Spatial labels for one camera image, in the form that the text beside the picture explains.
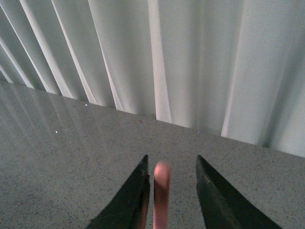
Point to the pink chopstick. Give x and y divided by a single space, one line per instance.
162 175

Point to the white curtain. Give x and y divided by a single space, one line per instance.
234 68

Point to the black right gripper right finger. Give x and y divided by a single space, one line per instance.
222 205

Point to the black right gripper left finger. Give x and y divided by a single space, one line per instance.
128 209

